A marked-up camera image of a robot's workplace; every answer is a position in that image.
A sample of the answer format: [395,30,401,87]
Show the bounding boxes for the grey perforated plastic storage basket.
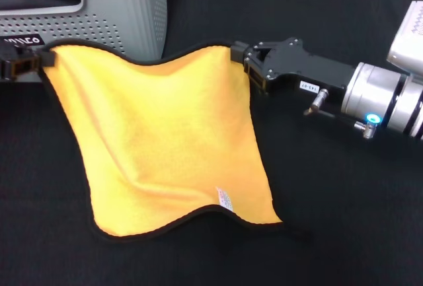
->
[0,0,169,84]

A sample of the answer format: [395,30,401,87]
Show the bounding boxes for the silver elbow connector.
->
[353,120,378,139]

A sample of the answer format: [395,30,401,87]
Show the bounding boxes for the silver cable plug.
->
[303,88,330,116]

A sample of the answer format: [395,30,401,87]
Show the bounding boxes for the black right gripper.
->
[231,37,357,100]

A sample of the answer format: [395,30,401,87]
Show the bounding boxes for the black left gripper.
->
[0,47,56,81]

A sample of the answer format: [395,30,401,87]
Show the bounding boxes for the yellow towel with black edging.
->
[41,40,285,242]

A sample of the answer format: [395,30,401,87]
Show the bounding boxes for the black tablecloth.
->
[0,0,423,286]

